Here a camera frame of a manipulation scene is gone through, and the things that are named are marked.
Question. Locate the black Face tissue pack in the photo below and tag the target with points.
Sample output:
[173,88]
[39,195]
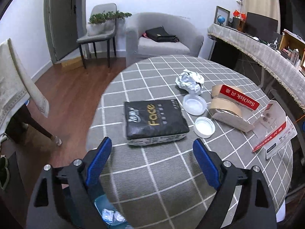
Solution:
[154,121]

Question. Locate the red SanDisk cardboard box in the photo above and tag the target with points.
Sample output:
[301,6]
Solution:
[247,105]

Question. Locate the grey checked tablecloth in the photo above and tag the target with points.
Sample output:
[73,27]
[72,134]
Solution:
[158,186]

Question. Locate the small blue globe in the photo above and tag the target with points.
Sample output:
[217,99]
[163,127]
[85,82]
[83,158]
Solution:
[221,20]

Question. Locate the dark wooden table leg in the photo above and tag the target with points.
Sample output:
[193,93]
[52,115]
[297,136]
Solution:
[24,116]

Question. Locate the grey armchair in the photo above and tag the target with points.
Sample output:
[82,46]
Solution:
[138,47]

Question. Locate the crumpled silver foil ball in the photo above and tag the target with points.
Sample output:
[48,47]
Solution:
[190,81]

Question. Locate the brown tape roll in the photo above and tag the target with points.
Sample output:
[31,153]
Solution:
[219,104]
[216,90]

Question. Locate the wooden shelf box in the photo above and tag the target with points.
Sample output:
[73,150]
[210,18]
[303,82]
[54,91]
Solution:
[292,48]

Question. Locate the black monitor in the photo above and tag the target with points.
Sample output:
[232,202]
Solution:
[260,26]

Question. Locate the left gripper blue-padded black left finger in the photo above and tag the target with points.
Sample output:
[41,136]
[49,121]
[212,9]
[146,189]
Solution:
[64,197]

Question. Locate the teal trash bin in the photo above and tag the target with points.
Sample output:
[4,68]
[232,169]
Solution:
[110,215]

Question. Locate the white plastic lid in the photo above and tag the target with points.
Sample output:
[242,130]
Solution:
[204,127]

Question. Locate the framed picture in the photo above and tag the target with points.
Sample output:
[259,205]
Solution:
[223,12]

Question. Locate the grey dining chair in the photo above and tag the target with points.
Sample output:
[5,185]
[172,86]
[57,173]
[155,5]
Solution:
[106,36]

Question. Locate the clear plastic lid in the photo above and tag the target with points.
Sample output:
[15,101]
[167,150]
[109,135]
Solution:
[194,104]

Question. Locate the brown tape roll rear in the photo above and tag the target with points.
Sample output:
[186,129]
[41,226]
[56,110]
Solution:
[216,90]

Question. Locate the potted green plant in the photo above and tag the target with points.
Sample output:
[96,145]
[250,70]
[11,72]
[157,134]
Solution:
[104,20]

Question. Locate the beige lace sideboard runner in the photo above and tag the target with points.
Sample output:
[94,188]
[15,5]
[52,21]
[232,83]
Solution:
[275,64]

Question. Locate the beige tablecloth on left table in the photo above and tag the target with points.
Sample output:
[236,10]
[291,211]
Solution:
[16,86]

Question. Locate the black handbag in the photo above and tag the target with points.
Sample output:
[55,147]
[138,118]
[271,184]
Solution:
[160,35]

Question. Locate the SanDisk blister package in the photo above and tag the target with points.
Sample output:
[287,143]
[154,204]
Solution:
[274,130]

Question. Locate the grey door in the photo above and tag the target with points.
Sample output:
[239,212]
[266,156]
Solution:
[64,22]

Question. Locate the brown tape roll front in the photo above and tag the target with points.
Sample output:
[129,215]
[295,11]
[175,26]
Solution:
[219,104]

